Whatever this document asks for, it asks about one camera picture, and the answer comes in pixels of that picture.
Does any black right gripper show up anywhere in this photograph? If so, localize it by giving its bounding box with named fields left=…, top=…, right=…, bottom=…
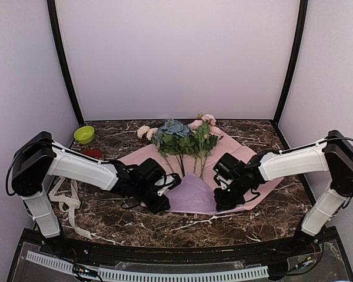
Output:
left=215, top=176, right=248, bottom=211

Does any purple and pink wrapping paper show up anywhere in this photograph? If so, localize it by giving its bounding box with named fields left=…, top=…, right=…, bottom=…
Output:
left=116, top=132, right=285, bottom=221

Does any blue fake flower stem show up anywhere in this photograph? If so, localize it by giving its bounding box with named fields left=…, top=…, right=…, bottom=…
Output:
left=151, top=119, right=195, bottom=177

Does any white fake flower stem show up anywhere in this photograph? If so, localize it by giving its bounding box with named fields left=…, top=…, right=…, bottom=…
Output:
left=136, top=125, right=175, bottom=173

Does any pink fake flower stem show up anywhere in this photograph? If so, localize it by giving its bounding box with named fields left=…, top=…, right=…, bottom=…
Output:
left=199, top=113, right=224, bottom=180
left=189, top=119, right=207, bottom=179

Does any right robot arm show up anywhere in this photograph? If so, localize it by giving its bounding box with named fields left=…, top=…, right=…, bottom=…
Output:
left=213, top=130, right=353, bottom=255

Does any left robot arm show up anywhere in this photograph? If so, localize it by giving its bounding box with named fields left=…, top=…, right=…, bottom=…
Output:
left=5, top=131, right=170, bottom=256

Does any green fake leaf stem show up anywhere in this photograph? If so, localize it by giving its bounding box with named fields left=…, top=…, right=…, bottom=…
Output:
left=193, top=122, right=218, bottom=180

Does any white printed ribbon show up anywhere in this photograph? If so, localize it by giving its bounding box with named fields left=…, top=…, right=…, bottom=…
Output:
left=49, top=177, right=92, bottom=239

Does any lime green bowl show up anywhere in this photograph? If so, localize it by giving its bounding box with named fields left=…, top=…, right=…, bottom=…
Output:
left=74, top=126, right=95, bottom=145

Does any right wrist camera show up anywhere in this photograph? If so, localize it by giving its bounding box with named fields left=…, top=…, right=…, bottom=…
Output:
left=213, top=153, right=245, bottom=190

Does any black front rail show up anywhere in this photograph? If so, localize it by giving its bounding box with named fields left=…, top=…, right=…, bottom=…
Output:
left=20, top=226, right=338, bottom=267

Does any grey cable duct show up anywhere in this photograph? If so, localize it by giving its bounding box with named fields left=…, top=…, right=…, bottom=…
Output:
left=25, top=251, right=269, bottom=281

